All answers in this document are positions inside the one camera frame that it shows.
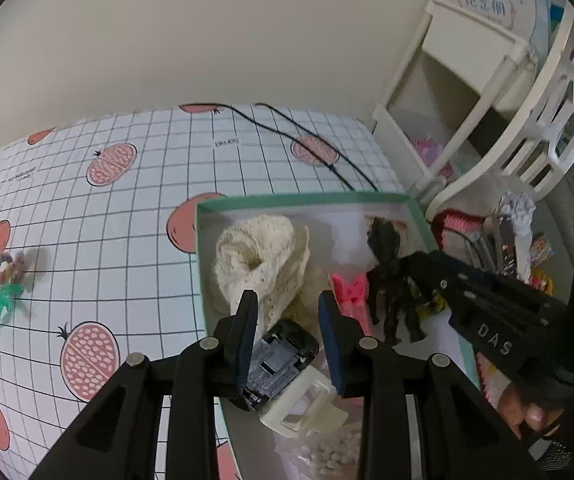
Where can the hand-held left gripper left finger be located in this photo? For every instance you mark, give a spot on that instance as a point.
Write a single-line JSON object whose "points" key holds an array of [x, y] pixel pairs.
{"points": [[247, 340]]}

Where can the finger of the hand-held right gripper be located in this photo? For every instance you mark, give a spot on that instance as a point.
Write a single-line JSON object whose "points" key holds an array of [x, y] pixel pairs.
{"points": [[432, 270]]}

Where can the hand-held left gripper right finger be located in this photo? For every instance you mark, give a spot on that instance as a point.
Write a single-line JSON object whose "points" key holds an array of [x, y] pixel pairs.
{"points": [[332, 340]]}

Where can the black toy car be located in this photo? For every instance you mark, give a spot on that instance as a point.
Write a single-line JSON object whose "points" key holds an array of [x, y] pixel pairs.
{"points": [[282, 360]]}

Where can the black figurine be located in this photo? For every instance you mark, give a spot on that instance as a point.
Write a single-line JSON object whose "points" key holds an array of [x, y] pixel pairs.
{"points": [[389, 280]]}

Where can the pink hair clip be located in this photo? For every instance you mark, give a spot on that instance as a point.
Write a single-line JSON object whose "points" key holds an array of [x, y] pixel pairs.
{"points": [[349, 295]]}

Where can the cream hair claw clip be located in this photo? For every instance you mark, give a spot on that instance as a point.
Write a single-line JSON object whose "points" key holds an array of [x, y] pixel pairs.
{"points": [[317, 417]]}

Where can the clear cotton swab box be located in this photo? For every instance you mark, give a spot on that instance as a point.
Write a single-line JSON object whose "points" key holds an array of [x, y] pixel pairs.
{"points": [[337, 455]]}

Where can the green cardboard box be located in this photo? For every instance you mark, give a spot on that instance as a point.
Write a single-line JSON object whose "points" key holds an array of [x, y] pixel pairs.
{"points": [[292, 201]]}

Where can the person's right hand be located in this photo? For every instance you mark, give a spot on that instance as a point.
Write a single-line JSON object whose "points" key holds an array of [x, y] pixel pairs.
{"points": [[517, 405]]}

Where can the cream crochet cloth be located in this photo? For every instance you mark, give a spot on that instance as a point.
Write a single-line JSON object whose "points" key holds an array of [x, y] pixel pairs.
{"points": [[262, 260]]}

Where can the white crumpled paper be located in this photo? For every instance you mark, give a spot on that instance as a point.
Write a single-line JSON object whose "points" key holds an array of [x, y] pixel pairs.
{"points": [[519, 220]]}

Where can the pink purple toy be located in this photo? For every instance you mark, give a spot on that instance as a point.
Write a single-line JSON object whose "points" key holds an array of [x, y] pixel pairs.
{"points": [[432, 152]]}

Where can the white chair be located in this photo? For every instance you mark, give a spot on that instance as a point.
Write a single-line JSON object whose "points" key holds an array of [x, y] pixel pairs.
{"points": [[567, 110]]}

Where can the white shelf unit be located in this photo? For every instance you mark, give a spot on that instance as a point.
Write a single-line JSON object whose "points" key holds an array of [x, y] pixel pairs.
{"points": [[467, 35]]}

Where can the green flower toy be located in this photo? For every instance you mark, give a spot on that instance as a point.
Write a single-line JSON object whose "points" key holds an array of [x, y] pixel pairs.
{"points": [[4, 305]]}

